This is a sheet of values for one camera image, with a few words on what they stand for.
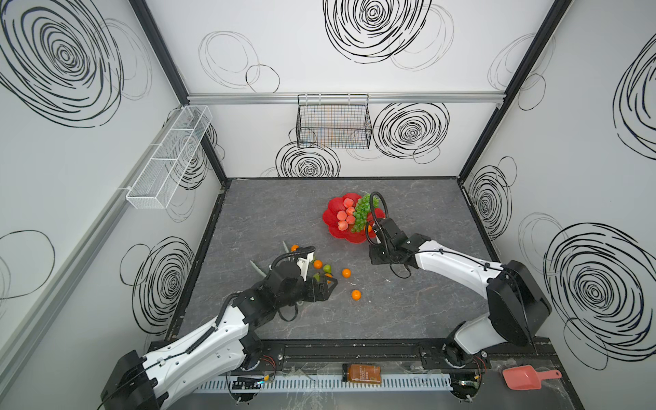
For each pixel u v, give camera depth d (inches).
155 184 28.4
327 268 35.4
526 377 27.7
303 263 27.9
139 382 16.2
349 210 41.1
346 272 35.0
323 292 26.5
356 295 33.0
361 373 26.7
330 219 40.2
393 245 26.3
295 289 24.8
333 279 28.8
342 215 40.3
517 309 16.7
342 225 39.8
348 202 41.8
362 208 41.1
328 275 34.7
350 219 40.2
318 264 35.9
